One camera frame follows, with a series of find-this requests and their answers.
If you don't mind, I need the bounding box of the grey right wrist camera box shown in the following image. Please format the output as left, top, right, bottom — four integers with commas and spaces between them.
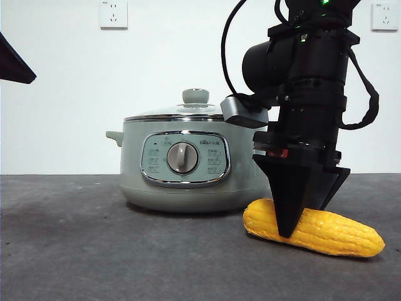
220, 96, 269, 129

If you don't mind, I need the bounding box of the glass lid with green knob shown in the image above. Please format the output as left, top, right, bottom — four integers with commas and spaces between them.
123, 88, 227, 123

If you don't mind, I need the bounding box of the yellow corn cob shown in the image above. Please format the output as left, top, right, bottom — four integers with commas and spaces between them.
242, 198, 386, 258

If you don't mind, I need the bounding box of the sage green electric pot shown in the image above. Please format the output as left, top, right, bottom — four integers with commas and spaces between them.
105, 116, 274, 214

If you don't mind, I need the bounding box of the black sleeved right arm cable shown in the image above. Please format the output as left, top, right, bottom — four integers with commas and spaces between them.
340, 28, 381, 130

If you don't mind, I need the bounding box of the white wall socket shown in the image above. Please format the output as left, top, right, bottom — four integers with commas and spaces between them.
371, 3, 401, 31
100, 0, 129, 31

